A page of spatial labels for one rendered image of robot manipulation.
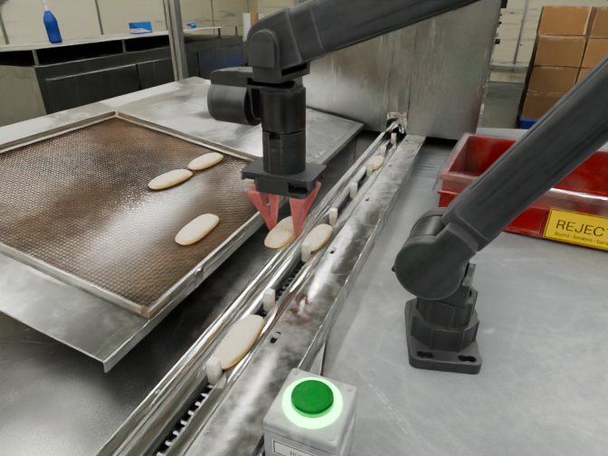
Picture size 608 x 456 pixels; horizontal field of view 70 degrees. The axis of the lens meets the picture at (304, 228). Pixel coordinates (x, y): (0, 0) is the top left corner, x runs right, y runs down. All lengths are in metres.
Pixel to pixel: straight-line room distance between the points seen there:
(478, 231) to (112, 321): 0.43
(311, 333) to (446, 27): 0.96
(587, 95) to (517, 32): 7.16
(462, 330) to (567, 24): 4.80
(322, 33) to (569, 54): 4.54
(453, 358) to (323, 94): 1.00
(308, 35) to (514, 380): 0.46
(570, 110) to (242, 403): 0.42
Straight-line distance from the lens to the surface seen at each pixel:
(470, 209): 0.50
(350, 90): 1.38
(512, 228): 0.93
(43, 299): 0.62
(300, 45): 0.51
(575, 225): 0.92
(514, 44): 7.64
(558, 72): 5.00
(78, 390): 0.61
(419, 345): 0.59
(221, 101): 0.59
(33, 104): 2.48
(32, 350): 0.69
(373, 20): 0.49
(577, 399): 0.62
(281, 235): 0.61
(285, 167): 0.56
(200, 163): 0.92
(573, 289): 0.82
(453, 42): 1.31
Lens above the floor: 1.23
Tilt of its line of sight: 28 degrees down
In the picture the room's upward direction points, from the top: straight up
